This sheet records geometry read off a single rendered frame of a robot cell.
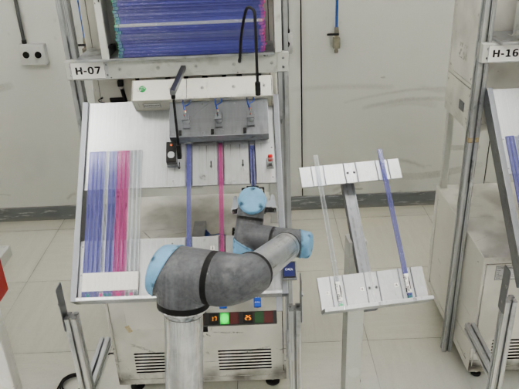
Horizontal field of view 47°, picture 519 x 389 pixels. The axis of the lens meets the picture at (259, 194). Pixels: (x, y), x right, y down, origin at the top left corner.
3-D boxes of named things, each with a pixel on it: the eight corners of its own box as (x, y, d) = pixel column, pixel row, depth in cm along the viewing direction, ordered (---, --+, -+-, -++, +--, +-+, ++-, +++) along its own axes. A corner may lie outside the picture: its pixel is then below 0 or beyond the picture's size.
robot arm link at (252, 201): (235, 214, 159) (239, 183, 159) (236, 215, 170) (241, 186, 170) (263, 218, 159) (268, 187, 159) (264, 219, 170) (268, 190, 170)
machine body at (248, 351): (287, 390, 249) (284, 265, 222) (121, 397, 249) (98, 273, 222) (280, 299, 307) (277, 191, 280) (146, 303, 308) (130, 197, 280)
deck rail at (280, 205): (287, 296, 195) (288, 293, 189) (281, 296, 195) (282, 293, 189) (278, 102, 217) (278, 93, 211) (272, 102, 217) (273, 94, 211)
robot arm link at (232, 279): (257, 266, 115) (316, 221, 161) (205, 258, 119) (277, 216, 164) (254, 323, 117) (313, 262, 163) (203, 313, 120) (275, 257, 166)
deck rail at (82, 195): (82, 304, 195) (76, 302, 189) (76, 304, 195) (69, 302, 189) (93, 109, 217) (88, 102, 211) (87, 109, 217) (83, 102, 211)
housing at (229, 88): (273, 113, 217) (273, 95, 203) (139, 119, 217) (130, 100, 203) (272, 93, 219) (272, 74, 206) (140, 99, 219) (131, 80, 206)
